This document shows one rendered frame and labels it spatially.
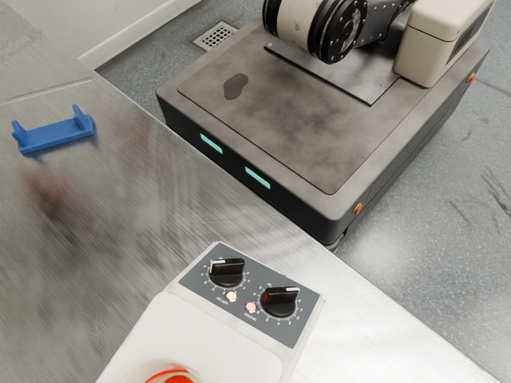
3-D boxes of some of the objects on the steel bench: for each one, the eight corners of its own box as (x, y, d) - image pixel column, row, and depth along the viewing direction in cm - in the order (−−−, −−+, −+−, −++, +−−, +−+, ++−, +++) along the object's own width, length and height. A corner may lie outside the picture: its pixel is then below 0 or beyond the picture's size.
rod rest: (92, 118, 54) (80, 99, 51) (94, 134, 52) (83, 117, 49) (21, 137, 52) (5, 120, 49) (21, 155, 51) (5, 138, 48)
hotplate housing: (219, 247, 42) (207, 214, 35) (325, 303, 38) (335, 279, 31) (84, 454, 33) (33, 465, 26) (207, 556, 29) (185, 600, 22)
